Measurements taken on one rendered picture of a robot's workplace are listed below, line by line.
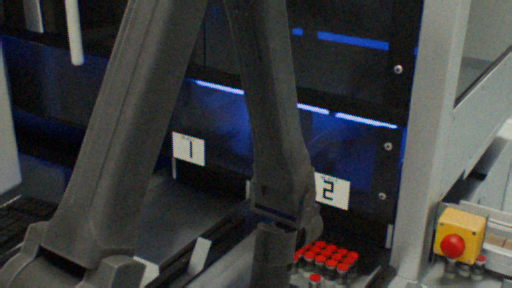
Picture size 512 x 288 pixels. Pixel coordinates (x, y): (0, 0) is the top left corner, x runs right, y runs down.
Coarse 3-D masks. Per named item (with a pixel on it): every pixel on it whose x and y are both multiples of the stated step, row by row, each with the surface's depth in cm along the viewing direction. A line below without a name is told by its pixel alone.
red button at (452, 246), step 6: (450, 234) 107; (444, 240) 106; (450, 240) 106; (456, 240) 105; (462, 240) 106; (444, 246) 106; (450, 246) 106; (456, 246) 105; (462, 246) 105; (444, 252) 107; (450, 252) 106; (456, 252) 106; (462, 252) 106; (456, 258) 107
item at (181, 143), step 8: (176, 136) 136; (184, 136) 134; (176, 144) 137; (184, 144) 135; (192, 144) 134; (200, 144) 133; (176, 152) 137; (184, 152) 136; (192, 152) 135; (200, 152) 134; (192, 160) 136; (200, 160) 134
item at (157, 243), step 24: (168, 168) 152; (168, 192) 146; (192, 192) 146; (216, 192) 146; (144, 216) 135; (168, 216) 136; (192, 216) 136; (216, 216) 136; (144, 240) 127; (168, 240) 127; (192, 240) 121; (168, 264) 116
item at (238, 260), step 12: (252, 240) 124; (228, 252) 118; (240, 252) 121; (252, 252) 124; (216, 264) 114; (228, 264) 118; (240, 264) 120; (204, 276) 112; (216, 276) 115; (228, 276) 116; (240, 276) 116; (300, 276) 117; (360, 276) 117; (372, 276) 112
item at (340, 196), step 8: (320, 176) 119; (328, 176) 118; (320, 184) 120; (328, 184) 119; (336, 184) 118; (344, 184) 117; (320, 192) 120; (328, 192) 119; (336, 192) 118; (344, 192) 117; (320, 200) 121; (328, 200) 120; (336, 200) 119; (344, 200) 118; (344, 208) 119
